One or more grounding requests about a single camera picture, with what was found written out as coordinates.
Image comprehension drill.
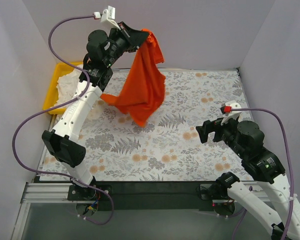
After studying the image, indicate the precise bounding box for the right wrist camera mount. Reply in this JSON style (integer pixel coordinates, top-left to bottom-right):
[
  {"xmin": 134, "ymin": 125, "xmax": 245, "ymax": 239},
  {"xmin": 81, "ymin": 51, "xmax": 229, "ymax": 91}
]
[{"xmin": 220, "ymin": 100, "xmax": 242, "ymax": 126}]

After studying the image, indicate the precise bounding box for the yellow plastic bin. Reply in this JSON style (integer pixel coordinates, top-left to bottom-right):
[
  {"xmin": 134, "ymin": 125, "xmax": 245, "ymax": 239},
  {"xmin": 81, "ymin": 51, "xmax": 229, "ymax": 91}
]
[{"xmin": 41, "ymin": 61, "xmax": 84, "ymax": 116}]

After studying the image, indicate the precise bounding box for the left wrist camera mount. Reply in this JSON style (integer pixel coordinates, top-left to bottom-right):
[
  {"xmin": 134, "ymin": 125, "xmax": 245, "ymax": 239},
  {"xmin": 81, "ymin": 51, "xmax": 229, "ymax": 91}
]
[{"xmin": 93, "ymin": 5, "xmax": 121, "ymax": 30}]

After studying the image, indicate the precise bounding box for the floral table mat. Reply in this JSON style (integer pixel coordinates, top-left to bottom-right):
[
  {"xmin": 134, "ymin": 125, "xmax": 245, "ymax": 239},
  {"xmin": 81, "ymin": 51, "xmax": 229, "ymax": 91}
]
[{"xmin": 39, "ymin": 70, "xmax": 260, "ymax": 182}]

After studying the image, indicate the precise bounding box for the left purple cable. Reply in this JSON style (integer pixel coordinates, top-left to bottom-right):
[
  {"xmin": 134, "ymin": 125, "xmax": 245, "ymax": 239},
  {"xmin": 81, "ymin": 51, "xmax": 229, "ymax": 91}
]
[{"xmin": 11, "ymin": 14, "xmax": 115, "ymax": 225}]

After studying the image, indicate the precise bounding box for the white t shirt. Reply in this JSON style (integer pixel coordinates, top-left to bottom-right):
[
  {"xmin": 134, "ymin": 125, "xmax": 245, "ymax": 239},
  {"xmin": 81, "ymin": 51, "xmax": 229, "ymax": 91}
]
[{"xmin": 49, "ymin": 64, "xmax": 85, "ymax": 111}]

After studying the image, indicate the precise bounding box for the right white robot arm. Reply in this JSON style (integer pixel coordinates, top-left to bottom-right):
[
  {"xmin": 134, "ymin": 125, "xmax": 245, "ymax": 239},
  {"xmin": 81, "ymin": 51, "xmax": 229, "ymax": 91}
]
[{"xmin": 195, "ymin": 118, "xmax": 300, "ymax": 240}]

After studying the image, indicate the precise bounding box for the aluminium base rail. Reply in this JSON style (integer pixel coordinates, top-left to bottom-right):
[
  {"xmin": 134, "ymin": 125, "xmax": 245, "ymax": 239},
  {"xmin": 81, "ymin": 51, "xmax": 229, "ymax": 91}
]
[{"xmin": 21, "ymin": 181, "xmax": 77, "ymax": 204}]

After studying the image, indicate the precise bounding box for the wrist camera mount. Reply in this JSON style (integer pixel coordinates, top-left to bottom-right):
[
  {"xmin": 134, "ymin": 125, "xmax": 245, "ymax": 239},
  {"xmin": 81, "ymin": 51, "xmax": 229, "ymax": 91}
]
[
  {"xmin": 93, "ymin": 5, "xmax": 121, "ymax": 30},
  {"xmin": 220, "ymin": 100, "xmax": 242, "ymax": 126}
]

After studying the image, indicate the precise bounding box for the orange t shirt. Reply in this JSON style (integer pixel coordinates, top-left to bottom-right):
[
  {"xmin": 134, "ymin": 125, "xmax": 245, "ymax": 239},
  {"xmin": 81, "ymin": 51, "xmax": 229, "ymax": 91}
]
[{"xmin": 100, "ymin": 29, "xmax": 166, "ymax": 127}]

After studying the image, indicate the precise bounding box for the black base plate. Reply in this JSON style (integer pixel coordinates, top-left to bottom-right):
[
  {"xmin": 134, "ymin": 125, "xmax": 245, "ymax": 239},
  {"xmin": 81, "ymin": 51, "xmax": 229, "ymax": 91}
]
[{"xmin": 67, "ymin": 180, "xmax": 237, "ymax": 212}]

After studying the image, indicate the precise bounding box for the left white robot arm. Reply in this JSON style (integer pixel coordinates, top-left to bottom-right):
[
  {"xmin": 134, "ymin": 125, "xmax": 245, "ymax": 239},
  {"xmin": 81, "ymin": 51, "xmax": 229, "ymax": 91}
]
[{"xmin": 42, "ymin": 22, "xmax": 149, "ymax": 200}]

